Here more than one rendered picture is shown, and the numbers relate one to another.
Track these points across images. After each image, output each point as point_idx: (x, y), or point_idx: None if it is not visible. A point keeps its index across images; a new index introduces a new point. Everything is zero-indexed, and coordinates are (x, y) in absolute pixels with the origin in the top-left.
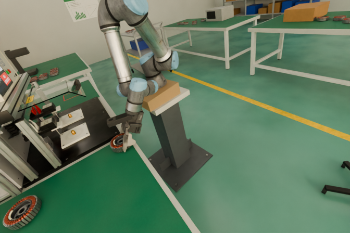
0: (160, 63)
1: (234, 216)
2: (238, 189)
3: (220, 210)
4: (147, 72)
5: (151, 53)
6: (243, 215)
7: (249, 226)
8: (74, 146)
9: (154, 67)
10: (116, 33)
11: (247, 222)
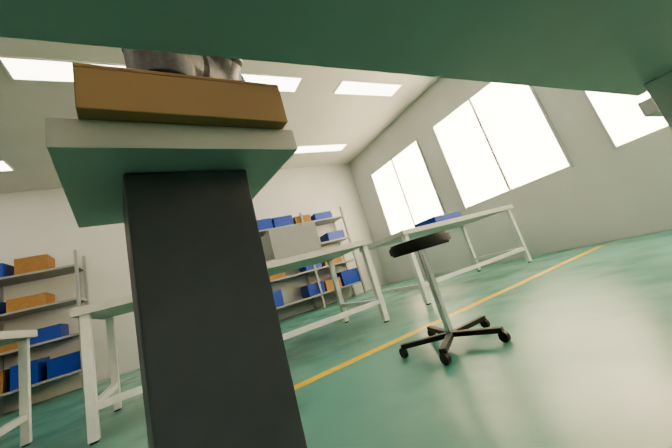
0: (227, 60)
1: (547, 439)
2: (460, 438)
3: None
4: (179, 57)
5: None
6: (534, 426)
7: (556, 416)
8: None
9: (204, 62)
10: None
11: (550, 420)
